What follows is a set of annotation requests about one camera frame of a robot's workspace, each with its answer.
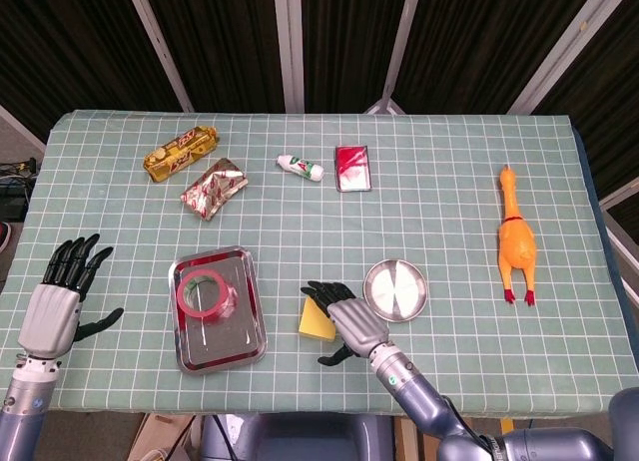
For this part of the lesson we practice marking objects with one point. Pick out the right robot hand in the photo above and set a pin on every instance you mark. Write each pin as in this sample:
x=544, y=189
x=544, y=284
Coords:
x=357, y=323

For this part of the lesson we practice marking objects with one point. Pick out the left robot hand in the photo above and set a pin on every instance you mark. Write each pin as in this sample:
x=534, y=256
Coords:
x=50, y=316

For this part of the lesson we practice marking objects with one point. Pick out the yellow cube block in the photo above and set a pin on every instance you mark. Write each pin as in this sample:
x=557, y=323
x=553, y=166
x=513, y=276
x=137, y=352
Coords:
x=314, y=323

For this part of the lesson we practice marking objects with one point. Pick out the red tape roll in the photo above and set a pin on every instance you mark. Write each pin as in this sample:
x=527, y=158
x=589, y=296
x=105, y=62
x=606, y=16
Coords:
x=222, y=309

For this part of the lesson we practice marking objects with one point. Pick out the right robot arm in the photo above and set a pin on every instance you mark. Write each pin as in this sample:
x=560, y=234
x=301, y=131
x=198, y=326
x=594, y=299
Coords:
x=414, y=396

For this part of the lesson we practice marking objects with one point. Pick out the round steel plate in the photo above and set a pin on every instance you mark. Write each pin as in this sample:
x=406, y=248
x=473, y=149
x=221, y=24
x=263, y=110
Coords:
x=399, y=291

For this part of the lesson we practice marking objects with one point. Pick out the green checked tablecloth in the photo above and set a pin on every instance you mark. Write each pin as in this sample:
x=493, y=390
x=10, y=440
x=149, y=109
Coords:
x=319, y=221

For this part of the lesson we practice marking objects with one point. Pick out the blue grey robot torso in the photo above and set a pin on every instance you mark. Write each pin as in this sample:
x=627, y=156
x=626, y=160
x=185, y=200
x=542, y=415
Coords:
x=299, y=438

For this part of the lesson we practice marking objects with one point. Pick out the rectangular steel tray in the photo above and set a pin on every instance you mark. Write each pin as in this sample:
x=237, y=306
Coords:
x=224, y=341

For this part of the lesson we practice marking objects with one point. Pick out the red ink pad case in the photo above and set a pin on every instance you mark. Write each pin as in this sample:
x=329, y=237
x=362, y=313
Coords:
x=353, y=169

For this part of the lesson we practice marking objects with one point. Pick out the brown cardboard box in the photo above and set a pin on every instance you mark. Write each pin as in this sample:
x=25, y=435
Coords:
x=150, y=436

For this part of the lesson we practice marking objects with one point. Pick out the white green small bottle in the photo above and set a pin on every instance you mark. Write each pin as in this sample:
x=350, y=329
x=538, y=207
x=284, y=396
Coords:
x=302, y=167

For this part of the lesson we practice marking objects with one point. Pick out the orange toy carrot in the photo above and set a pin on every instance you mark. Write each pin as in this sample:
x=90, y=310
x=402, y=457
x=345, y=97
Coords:
x=516, y=241

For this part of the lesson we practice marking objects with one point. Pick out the silver red snack wrapper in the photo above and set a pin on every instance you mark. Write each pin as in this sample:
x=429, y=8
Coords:
x=214, y=189

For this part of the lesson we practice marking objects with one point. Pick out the gold biscuit package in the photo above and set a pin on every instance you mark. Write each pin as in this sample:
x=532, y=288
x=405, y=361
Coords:
x=180, y=151

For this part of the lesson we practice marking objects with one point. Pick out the black ribbed backdrop curtain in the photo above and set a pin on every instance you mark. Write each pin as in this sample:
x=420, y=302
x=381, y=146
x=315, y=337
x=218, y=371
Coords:
x=224, y=32

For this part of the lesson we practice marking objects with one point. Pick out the white metal frame post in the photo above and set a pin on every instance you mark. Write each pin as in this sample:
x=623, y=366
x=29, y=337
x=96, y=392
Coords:
x=402, y=42
x=621, y=191
x=160, y=47
x=289, y=47
x=22, y=124
x=564, y=47

